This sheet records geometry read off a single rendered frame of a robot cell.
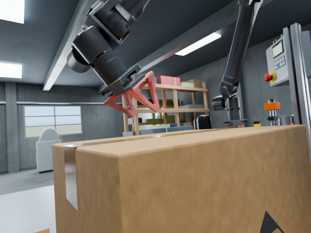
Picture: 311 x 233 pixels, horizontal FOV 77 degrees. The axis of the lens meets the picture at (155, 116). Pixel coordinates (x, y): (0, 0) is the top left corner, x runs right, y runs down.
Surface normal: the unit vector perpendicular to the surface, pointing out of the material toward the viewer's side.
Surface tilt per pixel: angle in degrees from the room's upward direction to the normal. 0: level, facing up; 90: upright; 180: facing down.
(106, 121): 90
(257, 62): 90
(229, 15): 90
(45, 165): 90
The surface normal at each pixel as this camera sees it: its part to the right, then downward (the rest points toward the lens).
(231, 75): -0.69, 0.19
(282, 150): 0.59, -0.09
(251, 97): -0.82, 0.04
